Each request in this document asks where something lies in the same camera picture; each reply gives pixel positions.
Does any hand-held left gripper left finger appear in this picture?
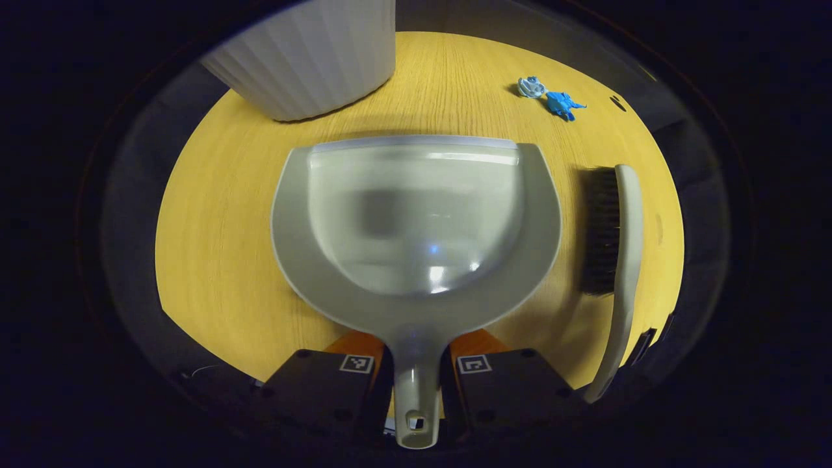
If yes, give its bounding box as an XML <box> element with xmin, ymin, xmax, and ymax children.
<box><xmin>260</xmin><ymin>330</ymin><xmax>395</xmax><ymax>447</ymax></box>

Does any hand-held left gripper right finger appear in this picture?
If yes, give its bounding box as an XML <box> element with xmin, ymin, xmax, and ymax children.
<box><xmin>441</xmin><ymin>328</ymin><xmax>587</xmax><ymax>447</ymax></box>

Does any dark blue paper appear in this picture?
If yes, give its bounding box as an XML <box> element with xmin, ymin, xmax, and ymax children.
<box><xmin>545</xmin><ymin>91</ymin><xmax>588</xmax><ymax>122</ymax></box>

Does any small white broom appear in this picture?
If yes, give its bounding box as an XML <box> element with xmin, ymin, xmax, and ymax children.
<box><xmin>580</xmin><ymin>164</ymin><xmax>645</xmax><ymax>404</ymax></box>

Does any white ribbed garbage bin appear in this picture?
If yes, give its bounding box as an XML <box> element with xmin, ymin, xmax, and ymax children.
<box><xmin>198</xmin><ymin>0</ymin><xmax>397</xmax><ymax>122</ymax></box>

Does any black desk edge clip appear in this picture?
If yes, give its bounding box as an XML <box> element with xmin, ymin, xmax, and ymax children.
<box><xmin>627</xmin><ymin>327</ymin><xmax>658</xmax><ymax>369</ymax></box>

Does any grey plastic dustpan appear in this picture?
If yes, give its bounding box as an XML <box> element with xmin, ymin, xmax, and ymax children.
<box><xmin>271</xmin><ymin>135</ymin><xmax>563</xmax><ymax>450</ymax></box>

